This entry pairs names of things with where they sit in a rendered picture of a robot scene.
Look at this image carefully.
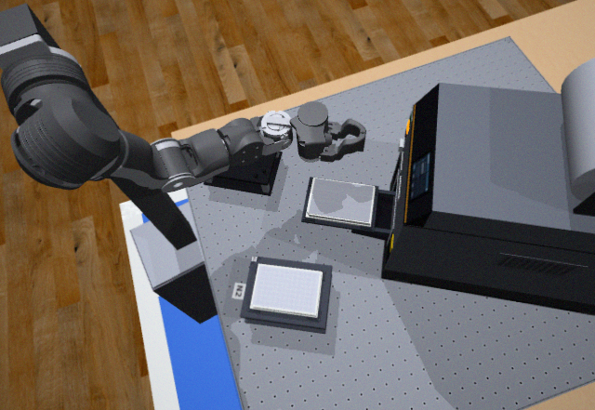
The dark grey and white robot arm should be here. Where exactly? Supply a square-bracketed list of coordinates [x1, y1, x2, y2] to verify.
[0, 34, 293, 192]

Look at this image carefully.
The grey cylinder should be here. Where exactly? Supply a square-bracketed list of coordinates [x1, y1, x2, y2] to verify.
[561, 58, 595, 202]

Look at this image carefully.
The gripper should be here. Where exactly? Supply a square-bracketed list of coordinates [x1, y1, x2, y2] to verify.
[267, 101, 366, 163]

